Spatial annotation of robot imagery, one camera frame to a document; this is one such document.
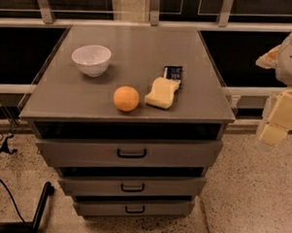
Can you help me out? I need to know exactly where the grey bottom drawer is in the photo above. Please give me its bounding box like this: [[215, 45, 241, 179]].
[[73, 200, 194, 216]]

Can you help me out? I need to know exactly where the grey drawer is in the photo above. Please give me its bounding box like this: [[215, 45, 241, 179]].
[[73, 200, 194, 216], [59, 176, 206, 197], [36, 138, 222, 168]]

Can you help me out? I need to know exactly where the grey drawer cabinet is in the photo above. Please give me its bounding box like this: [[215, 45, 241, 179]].
[[15, 19, 240, 223]]

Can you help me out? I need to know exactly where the grey top drawer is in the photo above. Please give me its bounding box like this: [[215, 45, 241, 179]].
[[36, 138, 222, 168]]

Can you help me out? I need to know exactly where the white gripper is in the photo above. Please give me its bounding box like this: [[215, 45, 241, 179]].
[[256, 31, 292, 147]]

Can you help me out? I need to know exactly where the orange fruit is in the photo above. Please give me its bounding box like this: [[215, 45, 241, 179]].
[[114, 86, 139, 112]]

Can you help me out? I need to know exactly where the dark blue snack packet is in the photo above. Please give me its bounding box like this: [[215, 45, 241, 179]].
[[163, 66, 183, 85]]

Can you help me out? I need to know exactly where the black chair leg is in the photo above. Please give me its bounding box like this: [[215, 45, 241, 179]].
[[0, 183, 54, 233]]

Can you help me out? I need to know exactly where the metal window railing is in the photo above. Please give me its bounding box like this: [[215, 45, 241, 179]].
[[0, 0, 292, 32]]

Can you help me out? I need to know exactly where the yellow sponge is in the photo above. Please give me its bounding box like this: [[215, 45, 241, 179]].
[[144, 78, 180, 110]]

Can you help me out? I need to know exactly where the grey middle drawer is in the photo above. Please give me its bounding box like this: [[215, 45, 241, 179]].
[[59, 176, 206, 197]]

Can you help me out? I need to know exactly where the black floor cable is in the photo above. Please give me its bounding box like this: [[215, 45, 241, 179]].
[[0, 165, 29, 224]]

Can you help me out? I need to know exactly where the white ceramic bowl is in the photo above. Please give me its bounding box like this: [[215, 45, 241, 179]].
[[71, 45, 112, 78]]

